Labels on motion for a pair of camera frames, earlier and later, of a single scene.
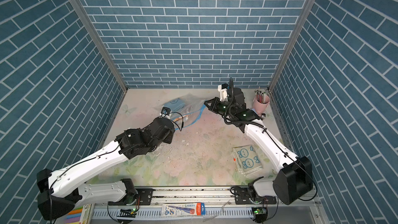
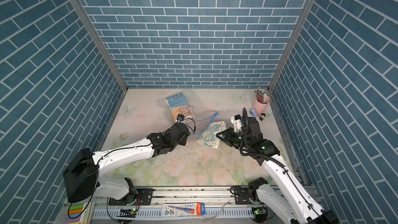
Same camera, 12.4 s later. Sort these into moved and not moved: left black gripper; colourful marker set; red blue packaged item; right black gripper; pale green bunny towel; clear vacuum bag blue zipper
Moved: pale green bunny towel; clear vacuum bag blue zipper; left black gripper; right black gripper
Not moved: colourful marker set; red blue packaged item
